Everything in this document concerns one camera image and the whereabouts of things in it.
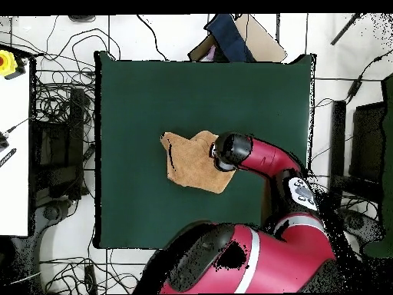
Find brown cardboard box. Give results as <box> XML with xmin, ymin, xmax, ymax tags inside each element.
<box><xmin>187</xmin><ymin>13</ymin><xmax>288</xmax><ymax>64</ymax></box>

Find black power adapter cable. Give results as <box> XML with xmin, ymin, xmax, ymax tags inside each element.
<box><xmin>315</xmin><ymin>48</ymin><xmax>393</xmax><ymax>107</ymax></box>

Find black power strip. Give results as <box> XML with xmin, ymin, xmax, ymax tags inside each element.
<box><xmin>84</xmin><ymin>264</ymin><xmax>98</xmax><ymax>294</ymax></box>

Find white side table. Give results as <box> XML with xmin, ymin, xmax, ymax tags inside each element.
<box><xmin>0</xmin><ymin>59</ymin><xmax>31</xmax><ymax>237</ymax></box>

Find black plug with cable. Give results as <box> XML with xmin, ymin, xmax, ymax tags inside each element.
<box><xmin>0</xmin><ymin>117</ymin><xmax>33</xmax><ymax>152</ymax></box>

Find black cable tangle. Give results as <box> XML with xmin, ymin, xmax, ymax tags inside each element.
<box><xmin>31</xmin><ymin>15</ymin><xmax>122</xmax><ymax>124</ymax></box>
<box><xmin>39</xmin><ymin>256</ymin><xmax>145</xmax><ymax>294</ymax></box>

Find single black floor cable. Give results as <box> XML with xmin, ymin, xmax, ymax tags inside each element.
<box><xmin>136</xmin><ymin>14</ymin><xmax>169</xmax><ymax>61</ymax></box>

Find dark blue cloth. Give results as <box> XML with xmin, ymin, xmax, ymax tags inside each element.
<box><xmin>204</xmin><ymin>13</ymin><xmax>256</xmax><ymax>63</ymax></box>

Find black ribbed strip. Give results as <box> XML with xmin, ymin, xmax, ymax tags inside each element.
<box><xmin>0</xmin><ymin>147</ymin><xmax>18</xmax><ymax>168</ymax></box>

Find yellow emergency stop button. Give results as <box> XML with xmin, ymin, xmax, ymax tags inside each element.
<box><xmin>0</xmin><ymin>48</ymin><xmax>28</xmax><ymax>81</ymax></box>

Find dark green table cloth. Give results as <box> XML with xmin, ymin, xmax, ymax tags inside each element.
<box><xmin>93</xmin><ymin>50</ymin><xmax>317</xmax><ymax>257</ymax></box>

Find thin black rod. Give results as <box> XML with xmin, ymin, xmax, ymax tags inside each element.
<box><xmin>330</xmin><ymin>12</ymin><xmax>365</xmax><ymax>46</ymax></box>

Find tan terry towel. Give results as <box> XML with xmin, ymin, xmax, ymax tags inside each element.
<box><xmin>160</xmin><ymin>130</ymin><xmax>236</xmax><ymax>195</ymax></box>

